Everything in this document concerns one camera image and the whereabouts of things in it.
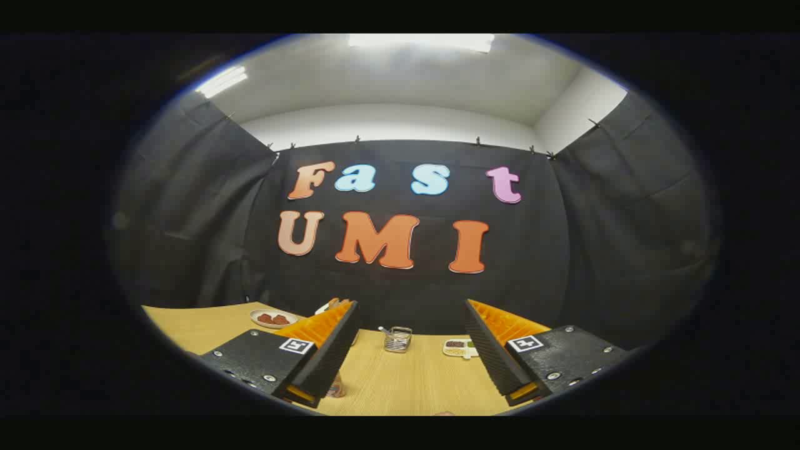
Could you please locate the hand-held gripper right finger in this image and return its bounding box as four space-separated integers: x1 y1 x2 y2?
463 299 629 407

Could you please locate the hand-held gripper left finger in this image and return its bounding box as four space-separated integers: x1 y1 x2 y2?
199 300 361 409

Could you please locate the white divided dish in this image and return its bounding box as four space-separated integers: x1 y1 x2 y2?
442 338 479 360

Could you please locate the white toaster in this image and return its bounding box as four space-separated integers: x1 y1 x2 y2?
314 298 360 346

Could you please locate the white oval plate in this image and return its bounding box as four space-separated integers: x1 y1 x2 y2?
250 309 299 329

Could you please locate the wooden table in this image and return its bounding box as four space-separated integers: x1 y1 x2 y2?
142 302 544 416

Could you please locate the black backdrop cloth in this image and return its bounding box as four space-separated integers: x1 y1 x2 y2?
109 91 713 351

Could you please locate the ceiling light panel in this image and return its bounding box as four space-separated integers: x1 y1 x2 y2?
195 66 248 99

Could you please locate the wire mesh holder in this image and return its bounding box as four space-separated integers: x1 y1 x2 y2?
379 326 413 354

